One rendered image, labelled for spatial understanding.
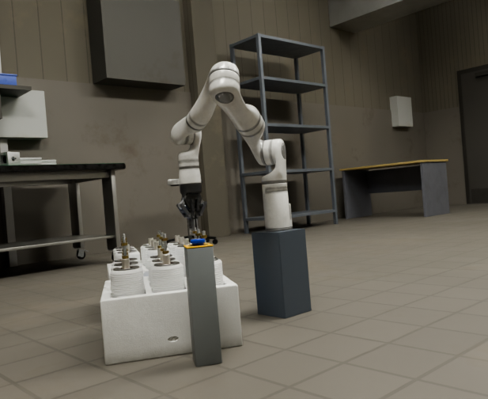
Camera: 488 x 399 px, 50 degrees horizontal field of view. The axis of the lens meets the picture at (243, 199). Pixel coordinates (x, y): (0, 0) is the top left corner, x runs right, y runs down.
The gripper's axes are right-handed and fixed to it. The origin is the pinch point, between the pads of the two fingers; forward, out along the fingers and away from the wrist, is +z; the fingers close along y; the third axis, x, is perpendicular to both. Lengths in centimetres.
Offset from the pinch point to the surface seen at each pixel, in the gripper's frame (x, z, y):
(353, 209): 224, 24, 524
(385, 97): 229, -144, 662
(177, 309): -18.8, 22.0, -27.2
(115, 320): -8.6, 22.9, -41.0
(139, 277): -9.4, 12.5, -32.3
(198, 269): -32.4, 9.7, -30.7
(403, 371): -78, 35, -12
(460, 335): -80, 35, 22
